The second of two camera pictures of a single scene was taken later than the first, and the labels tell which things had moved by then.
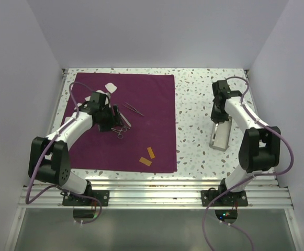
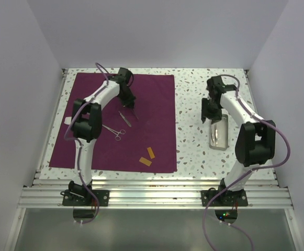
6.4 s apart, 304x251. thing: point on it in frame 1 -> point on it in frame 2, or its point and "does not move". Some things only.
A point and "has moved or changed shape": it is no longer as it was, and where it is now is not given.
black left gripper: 105,127 -> 130,102
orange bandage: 145,161 does not move
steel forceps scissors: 120,135 has moved or changed shape
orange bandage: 150,152 does not move
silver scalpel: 125,119 does not move
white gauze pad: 67,118 does not move
